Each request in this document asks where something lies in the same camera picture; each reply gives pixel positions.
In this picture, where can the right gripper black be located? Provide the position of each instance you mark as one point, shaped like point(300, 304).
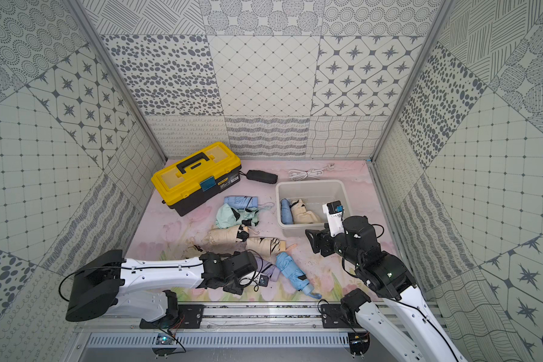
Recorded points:
point(319, 236)

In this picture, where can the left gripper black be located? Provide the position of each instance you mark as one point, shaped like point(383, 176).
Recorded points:
point(247, 275)

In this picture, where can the lavender umbrella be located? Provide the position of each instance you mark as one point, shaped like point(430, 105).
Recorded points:
point(267, 269)

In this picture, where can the large beige umbrella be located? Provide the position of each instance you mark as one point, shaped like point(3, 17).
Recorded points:
point(301, 215)

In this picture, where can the white plastic storage box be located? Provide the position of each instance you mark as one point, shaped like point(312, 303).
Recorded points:
point(314, 194)

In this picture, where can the light blue umbrella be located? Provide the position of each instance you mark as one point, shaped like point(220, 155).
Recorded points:
point(286, 213)

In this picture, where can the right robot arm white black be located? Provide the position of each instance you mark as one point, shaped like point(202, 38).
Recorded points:
point(421, 337)

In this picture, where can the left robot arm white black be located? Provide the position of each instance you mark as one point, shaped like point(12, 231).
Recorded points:
point(118, 286)

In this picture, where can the beige umbrella black inner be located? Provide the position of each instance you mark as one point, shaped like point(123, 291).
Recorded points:
point(231, 235)

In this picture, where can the mint green umbrella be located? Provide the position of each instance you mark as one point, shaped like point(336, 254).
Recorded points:
point(228, 216)

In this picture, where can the beige umbrella black stripes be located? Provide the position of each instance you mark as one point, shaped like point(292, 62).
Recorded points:
point(266, 247)

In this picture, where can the sky blue long umbrella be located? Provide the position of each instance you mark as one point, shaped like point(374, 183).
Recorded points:
point(298, 279)

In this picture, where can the periwinkle blue folded umbrella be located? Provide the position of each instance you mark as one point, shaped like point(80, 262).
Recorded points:
point(242, 202)

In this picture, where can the yellow black toolbox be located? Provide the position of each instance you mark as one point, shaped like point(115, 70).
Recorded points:
point(189, 183)

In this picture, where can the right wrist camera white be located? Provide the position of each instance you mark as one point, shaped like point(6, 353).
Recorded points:
point(334, 213)

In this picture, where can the aluminium mounting rail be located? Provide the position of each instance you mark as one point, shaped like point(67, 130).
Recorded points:
point(238, 317)

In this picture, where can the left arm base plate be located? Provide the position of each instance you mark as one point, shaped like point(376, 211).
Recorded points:
point(187, 316)

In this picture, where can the white slotted cable duct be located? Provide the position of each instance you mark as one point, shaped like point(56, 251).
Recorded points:
point(220, 340)

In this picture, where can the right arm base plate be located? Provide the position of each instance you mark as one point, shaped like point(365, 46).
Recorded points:
point(333, 317)

